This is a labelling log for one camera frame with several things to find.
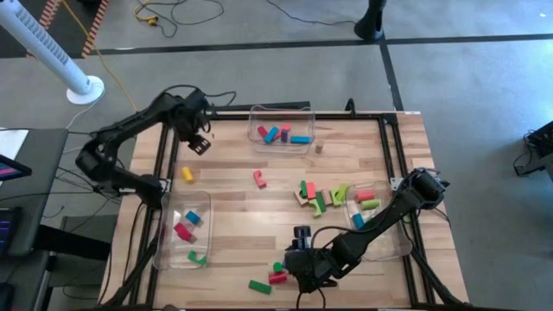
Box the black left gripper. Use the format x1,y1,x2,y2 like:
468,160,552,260
172,92,213,156

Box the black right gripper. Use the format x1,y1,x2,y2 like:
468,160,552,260
283,245,342,295

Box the clear plastic bin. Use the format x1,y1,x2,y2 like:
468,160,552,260
246,105,316,156
151,189,213,271
345,181,414,263

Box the black power adapter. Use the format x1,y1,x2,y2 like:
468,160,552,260
93,183,124,198

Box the black orange striped mat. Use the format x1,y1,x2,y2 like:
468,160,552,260
25,0,111,60

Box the black side desk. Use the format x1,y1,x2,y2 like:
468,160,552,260
0,127,70,259

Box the white tower fan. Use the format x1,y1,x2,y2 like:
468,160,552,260
0,0,106,106

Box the white sheet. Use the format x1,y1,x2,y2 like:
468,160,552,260
0,129,29,161

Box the lit monitor screen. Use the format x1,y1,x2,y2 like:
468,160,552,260
0,153,34,182

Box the black floor stand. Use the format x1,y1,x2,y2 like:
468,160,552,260
353,0,389,43

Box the keyboard with lit keys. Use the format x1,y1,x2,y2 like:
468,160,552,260
0,206,22,259

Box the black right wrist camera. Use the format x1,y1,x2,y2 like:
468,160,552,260
293,225,313,251

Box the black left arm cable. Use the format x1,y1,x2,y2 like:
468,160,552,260
202,89,238,109

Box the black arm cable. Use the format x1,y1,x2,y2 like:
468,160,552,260
296,224,352,311
202,89,238,109

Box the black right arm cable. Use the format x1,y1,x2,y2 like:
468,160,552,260
296,224,352,311

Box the black floor cable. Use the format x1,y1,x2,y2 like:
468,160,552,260
265,0,359,27
133,0,226,39

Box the yellow floor cable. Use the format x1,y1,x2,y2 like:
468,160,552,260
60,0,142,117

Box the white floor cable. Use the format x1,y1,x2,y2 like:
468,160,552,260
64,98,142,156

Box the yellow cable plug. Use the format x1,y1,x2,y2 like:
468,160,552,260
132,3,160,28

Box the black diagonal frame strut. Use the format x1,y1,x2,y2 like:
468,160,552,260
98,235,160,308
410,250,466,308

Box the black metal table frame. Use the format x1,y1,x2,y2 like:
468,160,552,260
128,111,437,310

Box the black equipment with cables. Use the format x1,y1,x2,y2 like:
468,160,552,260
509,119,553,178

